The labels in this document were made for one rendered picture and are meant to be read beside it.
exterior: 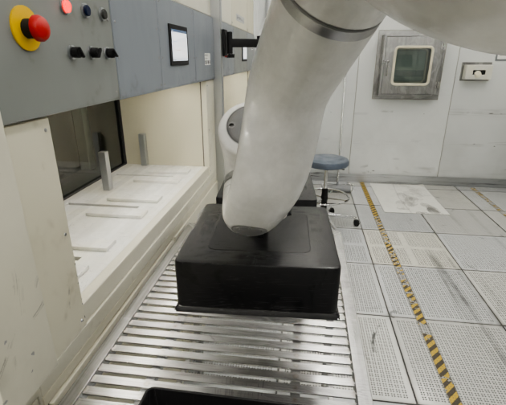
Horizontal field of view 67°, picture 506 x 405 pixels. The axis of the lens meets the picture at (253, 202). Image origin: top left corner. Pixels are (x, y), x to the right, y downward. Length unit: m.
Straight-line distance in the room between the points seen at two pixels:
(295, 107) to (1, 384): 0.56
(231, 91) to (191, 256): 2.78
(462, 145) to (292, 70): 4.56
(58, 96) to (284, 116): 0.53
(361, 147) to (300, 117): 4.23
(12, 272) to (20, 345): 0.12
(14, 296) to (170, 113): 1.41
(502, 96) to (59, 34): 4.52
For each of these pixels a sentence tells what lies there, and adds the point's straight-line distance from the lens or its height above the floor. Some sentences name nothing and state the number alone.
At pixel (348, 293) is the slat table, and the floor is 0.76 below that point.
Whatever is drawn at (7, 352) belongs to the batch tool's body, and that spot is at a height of 0.98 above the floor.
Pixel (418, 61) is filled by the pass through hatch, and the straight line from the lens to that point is 4.47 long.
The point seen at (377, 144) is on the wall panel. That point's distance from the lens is 4.63.
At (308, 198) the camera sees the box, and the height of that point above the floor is 1.01.
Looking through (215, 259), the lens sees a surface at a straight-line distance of 0.67.
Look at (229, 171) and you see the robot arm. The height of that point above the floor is 1.24.
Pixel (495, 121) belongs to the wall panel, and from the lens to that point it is 4.95.
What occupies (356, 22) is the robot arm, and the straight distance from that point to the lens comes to 0.32.
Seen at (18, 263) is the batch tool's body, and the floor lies 1.09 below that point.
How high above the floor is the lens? 1.38
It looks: 21 degrees down
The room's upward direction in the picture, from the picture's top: straight up
